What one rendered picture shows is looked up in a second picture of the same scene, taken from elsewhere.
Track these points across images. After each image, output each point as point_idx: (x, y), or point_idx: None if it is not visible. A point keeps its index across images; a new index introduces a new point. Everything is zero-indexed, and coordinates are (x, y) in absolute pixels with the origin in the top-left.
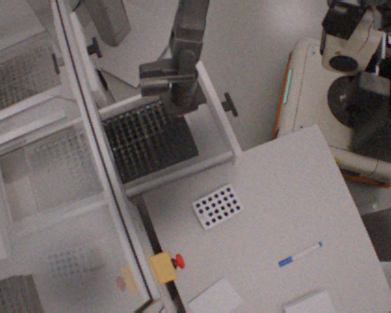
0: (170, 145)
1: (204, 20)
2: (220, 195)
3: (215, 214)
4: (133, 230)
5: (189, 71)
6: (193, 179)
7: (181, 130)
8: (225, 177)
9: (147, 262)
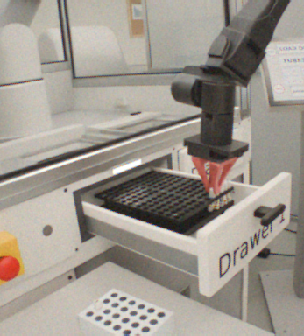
0: (166, 204)
1: (259, 12)
2: (145, 309)
3: (109, 316)
4: (28, 173)
5: (215, 61)
6: (156, 292)
7: (193, 203)
8: (185, 321)
9: None
